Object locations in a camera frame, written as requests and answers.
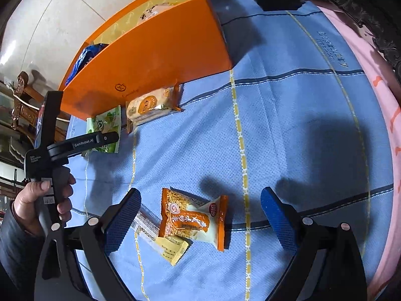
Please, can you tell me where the pink sheet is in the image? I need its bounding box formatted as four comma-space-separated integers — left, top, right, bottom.
310, 2, 401, 301

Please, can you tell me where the orange cardboard box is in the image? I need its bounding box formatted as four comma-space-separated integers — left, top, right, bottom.
58, 0, 234, 121

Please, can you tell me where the orange peanut snack packet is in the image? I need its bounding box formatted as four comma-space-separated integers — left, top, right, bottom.
157, 187, 229, 252

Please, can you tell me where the person's left hand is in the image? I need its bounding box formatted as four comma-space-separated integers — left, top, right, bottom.
13, 172, 76, 233

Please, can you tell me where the brown wooden chair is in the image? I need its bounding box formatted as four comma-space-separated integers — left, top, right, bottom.
11, 71, 72, 145

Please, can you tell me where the biscuit packet with orange label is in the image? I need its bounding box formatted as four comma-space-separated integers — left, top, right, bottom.
125, 82, 185, 134

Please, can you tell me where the white cable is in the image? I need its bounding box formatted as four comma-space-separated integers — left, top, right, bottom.
11, 83, 71, 123

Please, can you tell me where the person's left forearm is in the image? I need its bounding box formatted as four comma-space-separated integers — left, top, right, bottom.
0, 199, 47, 292

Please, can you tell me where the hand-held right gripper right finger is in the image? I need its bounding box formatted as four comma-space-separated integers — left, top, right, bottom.
260, 186, 368, 301

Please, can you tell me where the small blue snack packet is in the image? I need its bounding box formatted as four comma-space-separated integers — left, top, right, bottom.
65, 44, 105, 85

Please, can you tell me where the green snack packet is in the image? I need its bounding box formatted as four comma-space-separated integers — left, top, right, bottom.
82, 105, 122, 155

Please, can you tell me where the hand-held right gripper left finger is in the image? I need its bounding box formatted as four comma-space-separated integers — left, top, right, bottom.
34, 187, 142, 301

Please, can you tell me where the yellow bar packet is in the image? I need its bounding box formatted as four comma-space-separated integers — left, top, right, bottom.
133, 206, 189, 267

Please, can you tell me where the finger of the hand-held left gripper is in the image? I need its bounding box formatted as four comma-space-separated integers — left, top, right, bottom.
34, 91, 64, 151
46, 131, 120, 164

